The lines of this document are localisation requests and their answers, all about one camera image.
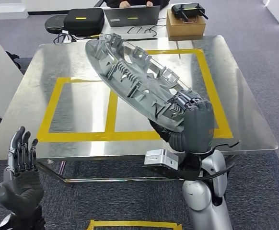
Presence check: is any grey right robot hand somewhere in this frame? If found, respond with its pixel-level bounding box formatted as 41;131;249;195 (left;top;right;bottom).
148;90;215;153

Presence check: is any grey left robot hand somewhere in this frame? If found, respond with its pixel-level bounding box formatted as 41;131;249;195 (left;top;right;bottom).
0;126;44;218

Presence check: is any grey plastic wheel hubcap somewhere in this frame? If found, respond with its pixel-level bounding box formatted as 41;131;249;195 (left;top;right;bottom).
85;33;203;133

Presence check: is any stainless steel workbench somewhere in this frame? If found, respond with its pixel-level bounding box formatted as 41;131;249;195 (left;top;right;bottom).
0;34;279;186

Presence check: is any brown cardboard box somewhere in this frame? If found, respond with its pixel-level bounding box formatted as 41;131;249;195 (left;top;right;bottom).
166;9;206;41

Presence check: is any black remote controller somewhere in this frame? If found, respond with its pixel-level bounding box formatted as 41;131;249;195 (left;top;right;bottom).
171;2;209;22

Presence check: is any black chair base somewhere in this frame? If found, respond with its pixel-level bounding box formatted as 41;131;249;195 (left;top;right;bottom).
6;51;21;70

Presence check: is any white desk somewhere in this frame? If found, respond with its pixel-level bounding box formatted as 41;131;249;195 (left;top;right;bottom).
77;3;176;41

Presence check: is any black equipment case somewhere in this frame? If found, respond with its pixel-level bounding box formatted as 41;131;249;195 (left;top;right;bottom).
63;8;105;36
104;5;161;28

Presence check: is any person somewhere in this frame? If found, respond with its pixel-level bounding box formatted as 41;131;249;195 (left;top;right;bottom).
105;0;171;10

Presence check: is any black round stool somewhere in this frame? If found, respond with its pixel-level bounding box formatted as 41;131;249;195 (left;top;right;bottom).
44;14;68;35

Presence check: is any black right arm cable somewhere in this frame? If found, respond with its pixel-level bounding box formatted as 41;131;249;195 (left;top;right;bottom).
197;141;240;182

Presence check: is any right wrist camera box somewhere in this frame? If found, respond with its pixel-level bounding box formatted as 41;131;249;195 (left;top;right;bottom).
144;148;203;181

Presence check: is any thin black desk cable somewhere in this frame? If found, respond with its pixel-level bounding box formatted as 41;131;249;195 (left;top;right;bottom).
127;24;166;37

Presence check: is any black cable bundle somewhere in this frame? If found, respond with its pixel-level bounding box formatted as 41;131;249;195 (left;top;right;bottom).
53;32;78;45

